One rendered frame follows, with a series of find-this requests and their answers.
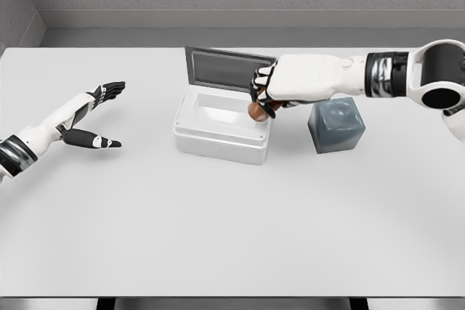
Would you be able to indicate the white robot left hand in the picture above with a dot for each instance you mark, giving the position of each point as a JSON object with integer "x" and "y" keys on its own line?
{"x": 69, "y": 115}

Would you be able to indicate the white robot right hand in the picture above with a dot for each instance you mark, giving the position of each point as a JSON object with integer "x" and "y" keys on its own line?
{"x": 301, "y": 77}

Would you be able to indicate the small brown round object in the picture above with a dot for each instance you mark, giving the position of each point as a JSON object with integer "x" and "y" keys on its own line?
{"x": 257, "y": 112}

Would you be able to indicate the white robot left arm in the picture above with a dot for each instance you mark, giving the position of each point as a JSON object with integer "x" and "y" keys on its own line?
{"x": 18, "y": 150}

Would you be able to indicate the grey-blue cube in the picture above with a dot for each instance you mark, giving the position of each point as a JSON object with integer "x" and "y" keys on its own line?
{"x": 336, "y": 125}

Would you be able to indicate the grey box lid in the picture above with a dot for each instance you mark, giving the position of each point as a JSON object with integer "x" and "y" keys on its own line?
{"x": 225, "y": 68}

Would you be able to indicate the white open storage box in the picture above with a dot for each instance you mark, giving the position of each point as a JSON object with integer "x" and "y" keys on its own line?
{"x": 221, "y": 125}

